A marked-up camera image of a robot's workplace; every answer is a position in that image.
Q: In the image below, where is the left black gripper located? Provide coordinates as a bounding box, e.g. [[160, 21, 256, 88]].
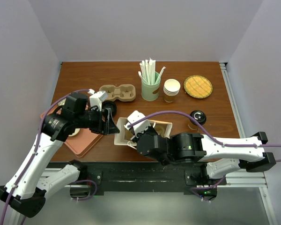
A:
[[75, 106, 120, 135]]

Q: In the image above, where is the brown paper bag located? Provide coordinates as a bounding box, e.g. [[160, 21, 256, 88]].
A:
[[114, 117, 173, 147]]

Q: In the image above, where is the cardboard cup carrier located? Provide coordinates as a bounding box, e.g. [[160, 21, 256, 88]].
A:
[[99, 84, 136, 102], [124, 122, 167, 141]]

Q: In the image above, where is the single brown paper cup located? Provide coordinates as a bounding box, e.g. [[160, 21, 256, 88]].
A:
[[188, 120, 199, 131]]

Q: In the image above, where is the black cup lid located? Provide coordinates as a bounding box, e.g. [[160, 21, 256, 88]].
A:
[[190, 110, 207, 125]]

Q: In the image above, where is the stack of paper cups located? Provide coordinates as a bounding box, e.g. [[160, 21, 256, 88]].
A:
[[163, 79, 181, 103]]

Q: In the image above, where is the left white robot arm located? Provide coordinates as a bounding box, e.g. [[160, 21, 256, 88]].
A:
[[0, 90, 119, 218]]

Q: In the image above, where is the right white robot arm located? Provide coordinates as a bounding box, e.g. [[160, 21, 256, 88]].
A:
[[133, 127, 276, 184]]

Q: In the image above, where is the stack of black lids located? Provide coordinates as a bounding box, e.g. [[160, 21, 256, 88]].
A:
[[102, 101, 117, 116]]

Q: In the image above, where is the cream square bowl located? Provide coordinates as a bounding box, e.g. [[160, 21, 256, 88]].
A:
[[69, 128, 80, 137]]

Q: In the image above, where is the pink plastic tray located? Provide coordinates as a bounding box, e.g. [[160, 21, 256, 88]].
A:
[[40, 110, 106, 158]]

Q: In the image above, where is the green straw holder cup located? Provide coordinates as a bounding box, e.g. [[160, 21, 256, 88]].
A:
[[141, 78, 161, 101]]

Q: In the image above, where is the wrapped straws bundle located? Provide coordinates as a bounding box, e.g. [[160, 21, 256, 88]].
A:
[[138, 58, 166, 85]]

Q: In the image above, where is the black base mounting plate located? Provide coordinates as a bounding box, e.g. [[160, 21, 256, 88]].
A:
[[51, 161, 225, 196]]

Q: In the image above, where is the yellow woven coaster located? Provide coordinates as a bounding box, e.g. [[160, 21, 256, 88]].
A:
[[184, 75, 213, 99]]

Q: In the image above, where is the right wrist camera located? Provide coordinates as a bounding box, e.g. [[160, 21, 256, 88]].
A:
[[124, 110, 156, 139]]

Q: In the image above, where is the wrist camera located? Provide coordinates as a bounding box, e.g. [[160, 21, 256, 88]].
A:
[[124, 110, 156, 139], [89, 90, 108, 111]]

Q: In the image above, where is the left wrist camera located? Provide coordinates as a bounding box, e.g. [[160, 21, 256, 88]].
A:
[[89, 90, 108, 111]]

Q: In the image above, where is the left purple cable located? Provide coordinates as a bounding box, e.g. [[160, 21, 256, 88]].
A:
[[0, 89, 99, 225]]

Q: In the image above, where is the purple cable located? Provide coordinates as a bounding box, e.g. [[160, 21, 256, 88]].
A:
[[127, 110, 281, 202], [0, 89, 99, 225]]

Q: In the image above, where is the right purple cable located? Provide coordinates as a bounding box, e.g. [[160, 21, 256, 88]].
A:
[[127, 110, 281, 202]]

